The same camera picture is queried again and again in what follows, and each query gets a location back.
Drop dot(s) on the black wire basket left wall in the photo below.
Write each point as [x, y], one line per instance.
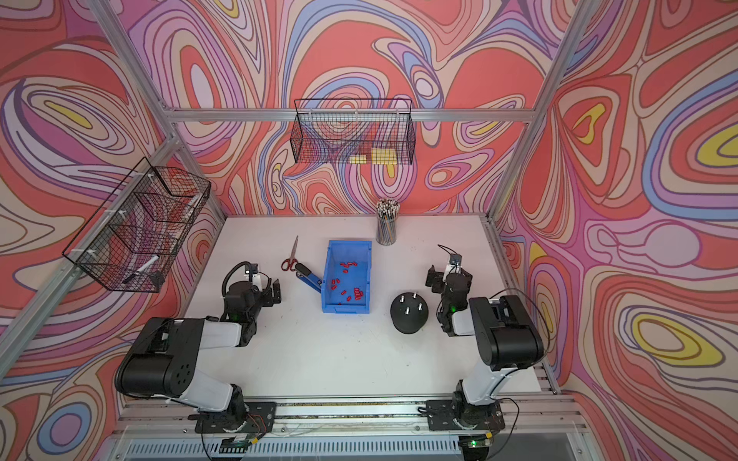
[150, 212]

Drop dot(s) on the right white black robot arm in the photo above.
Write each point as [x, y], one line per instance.
[507, 342]

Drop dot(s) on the black wire basket back wall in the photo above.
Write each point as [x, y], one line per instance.
[344, 130]

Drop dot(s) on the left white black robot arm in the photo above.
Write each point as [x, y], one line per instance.
[163, 362]

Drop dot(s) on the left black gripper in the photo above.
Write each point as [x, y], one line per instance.
[271, 291]

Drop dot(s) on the red handled scissors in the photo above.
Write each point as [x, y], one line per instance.
[288, 265]

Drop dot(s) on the yellow sticky note pad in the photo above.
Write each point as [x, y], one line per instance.
[384, 156]

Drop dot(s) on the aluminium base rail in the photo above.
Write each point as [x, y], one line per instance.
[536, 427]

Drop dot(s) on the mesh pencil cup with pencils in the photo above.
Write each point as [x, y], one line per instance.
[387, 212]

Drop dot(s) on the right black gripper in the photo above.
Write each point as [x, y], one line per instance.
[436, 279]

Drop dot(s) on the white marker pen in basket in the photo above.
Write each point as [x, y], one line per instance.
[141, 269]

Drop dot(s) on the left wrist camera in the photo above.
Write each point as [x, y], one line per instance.
[251, 269]

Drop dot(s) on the blue plastic parts bin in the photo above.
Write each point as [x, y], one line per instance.
[346, 284]

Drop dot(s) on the black wire basket wall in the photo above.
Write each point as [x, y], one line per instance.
[150, 212]
[344, 130]

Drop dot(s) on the black round screw base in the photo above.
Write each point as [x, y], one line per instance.
[409, 312]

